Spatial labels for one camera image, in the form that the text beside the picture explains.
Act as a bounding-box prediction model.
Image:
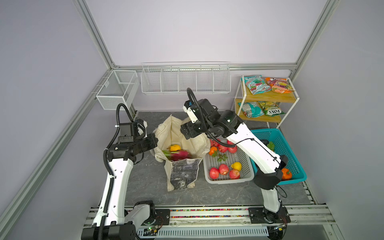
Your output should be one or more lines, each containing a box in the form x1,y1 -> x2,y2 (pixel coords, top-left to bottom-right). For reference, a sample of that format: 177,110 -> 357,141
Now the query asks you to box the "yellow orange mango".
168,144 -> 182,152

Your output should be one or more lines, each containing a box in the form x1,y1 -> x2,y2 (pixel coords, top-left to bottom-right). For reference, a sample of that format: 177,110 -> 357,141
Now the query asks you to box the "teal snack bag lower shelf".
242,102 -> 264,118

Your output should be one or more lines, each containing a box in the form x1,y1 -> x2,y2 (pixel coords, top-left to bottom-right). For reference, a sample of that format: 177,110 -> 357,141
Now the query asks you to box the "yellow lemon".
231,162 -> 242,171

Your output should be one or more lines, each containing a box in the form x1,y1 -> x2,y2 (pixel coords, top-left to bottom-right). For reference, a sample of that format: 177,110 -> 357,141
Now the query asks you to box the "white plastic fruit basket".
203,147 -> 255,184

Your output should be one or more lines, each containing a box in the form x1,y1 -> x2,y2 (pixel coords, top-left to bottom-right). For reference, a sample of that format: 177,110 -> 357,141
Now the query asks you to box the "small white mesh basket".
96,70 -> 140,111

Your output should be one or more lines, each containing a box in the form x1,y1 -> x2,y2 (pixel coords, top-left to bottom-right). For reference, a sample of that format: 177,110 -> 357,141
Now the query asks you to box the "small orange persimmon with leaves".
209,146 -> 218,156

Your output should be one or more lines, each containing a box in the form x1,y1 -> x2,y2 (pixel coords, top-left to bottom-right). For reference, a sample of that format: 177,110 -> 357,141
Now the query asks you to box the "orange snack bag top shelf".
265,78 -> 294,94

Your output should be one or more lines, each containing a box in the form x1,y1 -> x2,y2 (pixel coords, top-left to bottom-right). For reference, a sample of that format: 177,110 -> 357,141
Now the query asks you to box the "long white wire basket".
141,62 -> 232,95

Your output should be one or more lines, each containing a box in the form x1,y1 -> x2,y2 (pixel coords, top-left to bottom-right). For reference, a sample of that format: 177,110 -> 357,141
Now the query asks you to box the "pink dragon fruit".
163,150 -> 192,162

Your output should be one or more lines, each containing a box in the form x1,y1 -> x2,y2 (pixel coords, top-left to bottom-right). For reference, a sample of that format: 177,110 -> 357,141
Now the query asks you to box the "green Foxs snack bag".
259,101 -> 285,117

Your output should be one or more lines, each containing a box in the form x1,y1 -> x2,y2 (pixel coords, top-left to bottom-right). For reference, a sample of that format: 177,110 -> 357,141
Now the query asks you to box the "teal snack bag top shelf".
244,75 -> 272,95

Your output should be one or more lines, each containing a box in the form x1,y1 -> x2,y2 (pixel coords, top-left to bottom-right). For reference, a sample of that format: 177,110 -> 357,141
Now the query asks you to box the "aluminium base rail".
84,203 -> 344,240

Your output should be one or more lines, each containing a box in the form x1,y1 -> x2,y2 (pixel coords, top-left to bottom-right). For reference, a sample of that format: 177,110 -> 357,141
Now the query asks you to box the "cream canvas grocery bag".
150,116 -> 211,192

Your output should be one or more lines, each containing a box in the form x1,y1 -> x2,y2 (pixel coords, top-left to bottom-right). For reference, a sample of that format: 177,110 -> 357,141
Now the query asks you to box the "teal plastic vegetable basket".
251,129 -> 307,186

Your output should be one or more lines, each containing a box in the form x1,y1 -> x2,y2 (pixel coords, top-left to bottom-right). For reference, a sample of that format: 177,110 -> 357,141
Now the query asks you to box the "red apple back cluster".
218,145 -> 228,153

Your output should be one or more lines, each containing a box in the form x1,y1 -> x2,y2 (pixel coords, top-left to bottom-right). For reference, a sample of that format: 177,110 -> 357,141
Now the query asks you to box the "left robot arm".
81,104 -> 158,240

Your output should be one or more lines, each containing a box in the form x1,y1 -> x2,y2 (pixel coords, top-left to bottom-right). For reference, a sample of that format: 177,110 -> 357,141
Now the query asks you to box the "wooden two-tier shelf rack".
232,76 -> 300,129

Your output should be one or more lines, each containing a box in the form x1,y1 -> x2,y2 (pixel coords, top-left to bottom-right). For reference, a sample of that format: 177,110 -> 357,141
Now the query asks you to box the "teal snack bag shelf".
244,75 -> 272,95
242,102 -> 264,118

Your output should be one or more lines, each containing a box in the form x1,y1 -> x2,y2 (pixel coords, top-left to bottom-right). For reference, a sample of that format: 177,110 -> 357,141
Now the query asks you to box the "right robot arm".
181,88 -> 289,224

